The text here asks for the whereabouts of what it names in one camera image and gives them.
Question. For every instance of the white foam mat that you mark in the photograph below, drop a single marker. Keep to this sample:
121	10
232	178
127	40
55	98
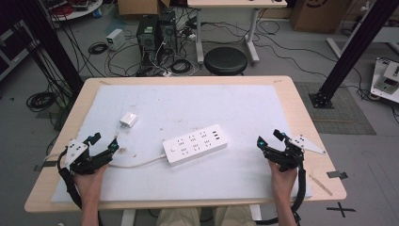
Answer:
204	103

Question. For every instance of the thin wooden stick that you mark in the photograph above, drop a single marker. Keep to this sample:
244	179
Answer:
320	185

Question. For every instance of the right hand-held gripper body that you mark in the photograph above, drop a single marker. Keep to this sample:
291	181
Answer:
291	156

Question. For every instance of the person's right hand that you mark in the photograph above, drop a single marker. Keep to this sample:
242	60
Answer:
282	182

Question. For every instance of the black metal frame post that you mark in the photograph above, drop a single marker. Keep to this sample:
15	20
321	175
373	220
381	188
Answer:
51	47
356	51

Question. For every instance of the white charger plug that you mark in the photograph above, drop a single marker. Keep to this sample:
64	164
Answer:
128	119

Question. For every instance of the person's left hand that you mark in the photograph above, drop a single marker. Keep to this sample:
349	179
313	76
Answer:
89	183

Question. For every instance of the white power strip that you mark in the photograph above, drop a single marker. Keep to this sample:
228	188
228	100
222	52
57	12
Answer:
194	145

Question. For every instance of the black round stool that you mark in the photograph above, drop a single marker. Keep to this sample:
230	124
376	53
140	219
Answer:
225	60

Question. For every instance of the large cardboard box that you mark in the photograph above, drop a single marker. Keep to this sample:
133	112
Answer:
316	14

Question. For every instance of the white table leg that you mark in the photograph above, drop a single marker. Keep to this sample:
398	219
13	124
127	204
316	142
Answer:
255	212
128	217

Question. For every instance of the person's beige trouser legs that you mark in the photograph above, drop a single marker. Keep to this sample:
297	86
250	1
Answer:
178	217

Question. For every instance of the white device on floor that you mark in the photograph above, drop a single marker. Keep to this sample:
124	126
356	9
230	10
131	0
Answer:
386	80

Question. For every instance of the grey floor mat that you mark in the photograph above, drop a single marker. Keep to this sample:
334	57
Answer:
342	119

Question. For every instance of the round white table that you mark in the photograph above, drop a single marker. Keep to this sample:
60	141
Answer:
75	9

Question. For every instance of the black tape piece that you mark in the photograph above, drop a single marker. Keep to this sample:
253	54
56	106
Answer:
337	174

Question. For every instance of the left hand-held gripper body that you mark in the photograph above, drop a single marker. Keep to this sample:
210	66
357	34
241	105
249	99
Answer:
76	154

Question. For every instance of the white background desk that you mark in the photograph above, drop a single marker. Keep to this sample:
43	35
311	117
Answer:
235	3

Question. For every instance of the white power supply box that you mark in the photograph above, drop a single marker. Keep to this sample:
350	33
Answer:
115	39

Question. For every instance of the black computer tower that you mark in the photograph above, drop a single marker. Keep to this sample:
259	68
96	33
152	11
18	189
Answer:
167	31
146	39

